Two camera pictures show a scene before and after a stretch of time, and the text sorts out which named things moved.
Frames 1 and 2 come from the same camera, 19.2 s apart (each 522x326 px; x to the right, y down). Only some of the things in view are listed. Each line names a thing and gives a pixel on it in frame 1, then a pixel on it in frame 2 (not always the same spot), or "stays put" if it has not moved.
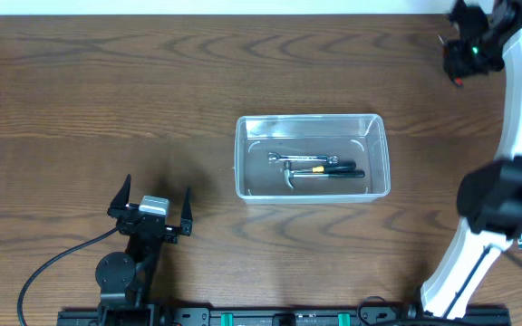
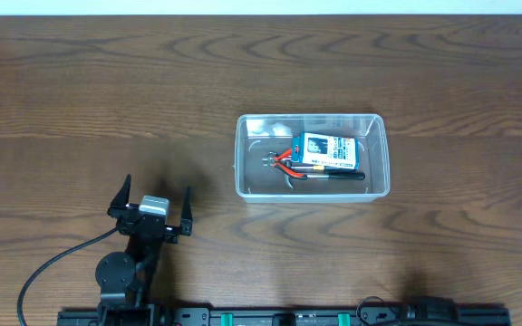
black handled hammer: [289, 174] stays put
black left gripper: [148, 222] stays put
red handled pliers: [457, 81] -> [280, 160]
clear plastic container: [360, 138] stays put
